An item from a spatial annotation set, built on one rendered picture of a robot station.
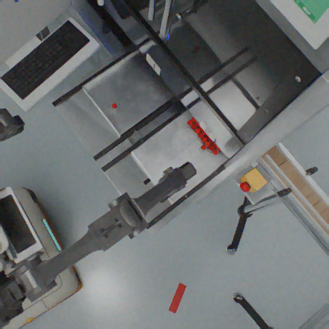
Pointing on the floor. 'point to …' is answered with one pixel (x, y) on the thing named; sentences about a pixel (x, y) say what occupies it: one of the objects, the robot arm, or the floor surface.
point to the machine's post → (280, 127)
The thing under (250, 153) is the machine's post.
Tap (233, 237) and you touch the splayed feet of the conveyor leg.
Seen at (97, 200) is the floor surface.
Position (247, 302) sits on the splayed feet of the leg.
